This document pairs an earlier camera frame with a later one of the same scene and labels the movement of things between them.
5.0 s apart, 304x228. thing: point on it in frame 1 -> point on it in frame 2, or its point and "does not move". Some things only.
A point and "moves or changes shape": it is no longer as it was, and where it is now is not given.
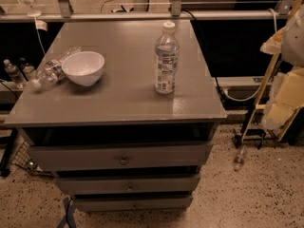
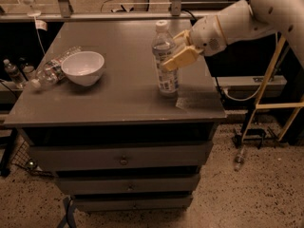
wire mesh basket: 22,160 does not move
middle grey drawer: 130,183 does not move
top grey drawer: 47,158 does not move
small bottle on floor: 239,160 does not move
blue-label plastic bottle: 166,61 moves or changes shape
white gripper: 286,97 -> 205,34
